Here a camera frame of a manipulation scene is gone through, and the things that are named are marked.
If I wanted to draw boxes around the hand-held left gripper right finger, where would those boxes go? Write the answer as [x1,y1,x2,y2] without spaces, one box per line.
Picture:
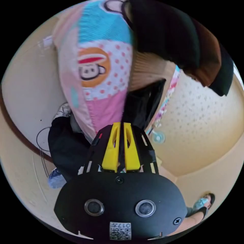
[124,123,141,171]

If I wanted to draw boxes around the black cloth heap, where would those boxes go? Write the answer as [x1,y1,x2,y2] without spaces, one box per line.
[48,116,92,182]

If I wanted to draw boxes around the person's body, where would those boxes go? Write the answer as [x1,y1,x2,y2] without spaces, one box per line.
[186,192,216,221]

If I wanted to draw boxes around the colourful printed curtain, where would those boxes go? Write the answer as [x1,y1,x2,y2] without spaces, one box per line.
[145,65,182,135]

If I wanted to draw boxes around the bed with printed quilt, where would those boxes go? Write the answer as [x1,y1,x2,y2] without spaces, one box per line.
[53,0,177,141]

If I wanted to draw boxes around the person's left forearm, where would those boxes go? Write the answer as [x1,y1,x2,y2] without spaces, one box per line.
[171,210,206,237]

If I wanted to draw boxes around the white wall socket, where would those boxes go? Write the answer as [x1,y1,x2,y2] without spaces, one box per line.
[42,35,53,47]

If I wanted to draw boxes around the thin grey cable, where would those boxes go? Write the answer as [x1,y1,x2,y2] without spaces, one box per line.
[36,127,51,179]

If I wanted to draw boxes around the black pants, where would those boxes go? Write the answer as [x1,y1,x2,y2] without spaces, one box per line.
[122,79,166,130]

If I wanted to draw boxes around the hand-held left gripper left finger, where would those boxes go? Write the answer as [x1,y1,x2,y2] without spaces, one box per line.
[101,122,121,171]

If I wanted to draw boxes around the pile of clothes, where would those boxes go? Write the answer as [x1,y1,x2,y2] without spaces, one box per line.
[129,0,235,97]

